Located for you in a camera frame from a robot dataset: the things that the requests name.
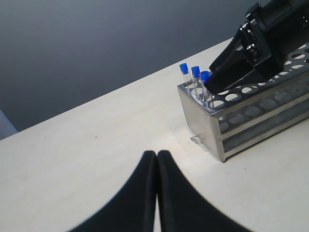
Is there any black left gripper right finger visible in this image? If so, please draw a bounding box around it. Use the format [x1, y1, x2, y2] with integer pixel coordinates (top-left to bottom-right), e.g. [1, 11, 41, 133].
[157, 150, 249, 232]

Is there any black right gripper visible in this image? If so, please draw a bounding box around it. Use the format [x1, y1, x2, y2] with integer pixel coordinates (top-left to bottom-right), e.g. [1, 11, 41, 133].
[205, 0, 309, 93]

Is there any stainless steel tube rack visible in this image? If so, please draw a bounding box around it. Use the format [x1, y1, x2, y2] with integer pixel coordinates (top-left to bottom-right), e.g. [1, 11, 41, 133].
[178, 44, 309, 161]

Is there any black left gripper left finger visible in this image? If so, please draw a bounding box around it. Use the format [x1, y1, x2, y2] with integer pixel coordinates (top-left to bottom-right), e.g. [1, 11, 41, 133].
[71, 150, 157, 232]

